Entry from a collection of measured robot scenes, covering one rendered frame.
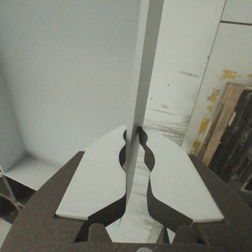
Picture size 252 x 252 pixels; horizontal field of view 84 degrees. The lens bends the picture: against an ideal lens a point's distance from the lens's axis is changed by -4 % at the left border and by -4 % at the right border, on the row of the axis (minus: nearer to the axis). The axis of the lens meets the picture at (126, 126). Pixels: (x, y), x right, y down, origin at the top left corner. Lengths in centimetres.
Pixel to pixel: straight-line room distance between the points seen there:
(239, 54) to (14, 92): 121
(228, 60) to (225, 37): 14
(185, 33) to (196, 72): 11
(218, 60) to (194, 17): 76
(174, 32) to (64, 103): 38
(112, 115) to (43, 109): 10
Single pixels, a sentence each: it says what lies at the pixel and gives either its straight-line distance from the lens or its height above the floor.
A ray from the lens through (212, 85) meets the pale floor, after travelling 124.
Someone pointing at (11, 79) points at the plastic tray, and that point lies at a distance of 25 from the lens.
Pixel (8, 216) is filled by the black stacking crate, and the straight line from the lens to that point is 143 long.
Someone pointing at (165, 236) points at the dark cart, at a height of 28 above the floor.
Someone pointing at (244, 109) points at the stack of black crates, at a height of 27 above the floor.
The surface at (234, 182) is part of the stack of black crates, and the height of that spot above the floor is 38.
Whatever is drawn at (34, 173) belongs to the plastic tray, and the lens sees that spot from 28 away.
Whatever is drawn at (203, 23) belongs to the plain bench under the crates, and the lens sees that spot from 49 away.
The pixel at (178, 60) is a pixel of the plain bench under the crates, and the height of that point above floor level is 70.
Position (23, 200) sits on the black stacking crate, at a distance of 96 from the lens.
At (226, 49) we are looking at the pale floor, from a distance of 123.
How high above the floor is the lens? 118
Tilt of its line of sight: 57 degrees down
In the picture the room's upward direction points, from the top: 147 degrees counter-clockwise
